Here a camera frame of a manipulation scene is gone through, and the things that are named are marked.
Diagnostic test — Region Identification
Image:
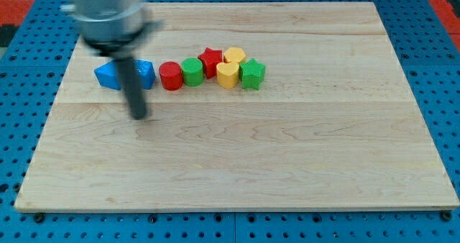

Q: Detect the blue triangle block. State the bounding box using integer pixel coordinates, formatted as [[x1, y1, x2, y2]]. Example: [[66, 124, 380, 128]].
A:
[[94, 61, 121, 91]]

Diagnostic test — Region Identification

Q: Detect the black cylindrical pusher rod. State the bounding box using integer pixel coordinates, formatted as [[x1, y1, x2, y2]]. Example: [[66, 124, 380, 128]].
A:
[[114, 56, 147, 120]]

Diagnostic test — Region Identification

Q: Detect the red star block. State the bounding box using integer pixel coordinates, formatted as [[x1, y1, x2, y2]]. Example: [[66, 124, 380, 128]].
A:
[[198, 47, 223, 79]]

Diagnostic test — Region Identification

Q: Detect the green star block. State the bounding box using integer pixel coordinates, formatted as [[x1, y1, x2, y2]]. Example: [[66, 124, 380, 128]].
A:
[[239, 58, 266, 90]]

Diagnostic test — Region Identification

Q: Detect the yellow heart block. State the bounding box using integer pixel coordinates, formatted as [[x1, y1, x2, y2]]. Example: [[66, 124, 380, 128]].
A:
[[216, 63, 239, 89]]

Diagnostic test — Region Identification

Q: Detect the light wooden board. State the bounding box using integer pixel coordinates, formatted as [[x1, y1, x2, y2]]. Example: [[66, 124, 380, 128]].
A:
[[14, 2, 459, 214]]

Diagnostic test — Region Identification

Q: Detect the yellow hexagon block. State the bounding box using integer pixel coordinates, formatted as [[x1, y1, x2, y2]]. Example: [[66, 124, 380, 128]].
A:
[[223, 47, 247, 63]]

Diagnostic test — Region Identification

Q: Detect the red cylinder block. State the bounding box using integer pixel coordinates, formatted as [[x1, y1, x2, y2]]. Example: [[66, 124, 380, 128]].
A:
[[159, 61, 183, 91]]

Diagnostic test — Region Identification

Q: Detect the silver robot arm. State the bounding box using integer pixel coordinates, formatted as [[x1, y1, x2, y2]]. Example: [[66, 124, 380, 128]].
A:
[[61, 0, 162, 119]]

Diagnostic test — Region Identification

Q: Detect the green cylinder block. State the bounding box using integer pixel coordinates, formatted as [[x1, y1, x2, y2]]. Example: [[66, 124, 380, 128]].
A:
[[181, 58, 203, 87]]

